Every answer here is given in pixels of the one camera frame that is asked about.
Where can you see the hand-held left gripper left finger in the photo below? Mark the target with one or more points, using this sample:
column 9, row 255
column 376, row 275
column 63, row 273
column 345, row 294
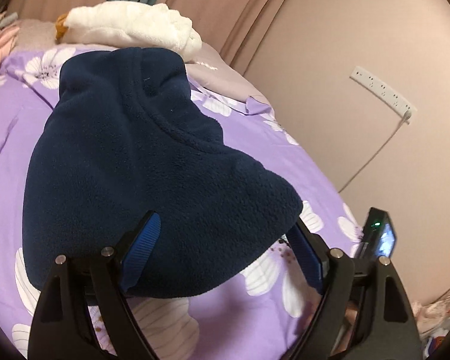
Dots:
column 146, row 240

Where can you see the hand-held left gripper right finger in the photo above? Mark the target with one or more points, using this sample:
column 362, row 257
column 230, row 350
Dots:
column 307, row 257

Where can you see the navy fleece garment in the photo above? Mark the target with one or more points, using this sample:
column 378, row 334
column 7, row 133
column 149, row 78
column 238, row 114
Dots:
column 153, row 165

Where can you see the pale pink cloth item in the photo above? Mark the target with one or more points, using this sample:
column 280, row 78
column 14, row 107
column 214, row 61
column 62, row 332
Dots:
column 435, row 313

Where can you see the purple floral bed sheet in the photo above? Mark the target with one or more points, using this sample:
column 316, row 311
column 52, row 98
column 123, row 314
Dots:
column 247, row 150

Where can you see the white power strip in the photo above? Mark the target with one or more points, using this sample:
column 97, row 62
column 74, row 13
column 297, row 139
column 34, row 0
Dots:
column 382, row 90

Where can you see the mauve blanket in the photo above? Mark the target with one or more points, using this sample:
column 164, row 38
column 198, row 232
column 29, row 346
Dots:
column 225, row 78

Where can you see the white goose plush toy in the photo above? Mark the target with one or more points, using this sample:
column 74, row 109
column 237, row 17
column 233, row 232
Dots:
column 135, row 26

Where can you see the pink curtain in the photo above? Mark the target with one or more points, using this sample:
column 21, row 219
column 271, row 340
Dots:
column 217, row 7

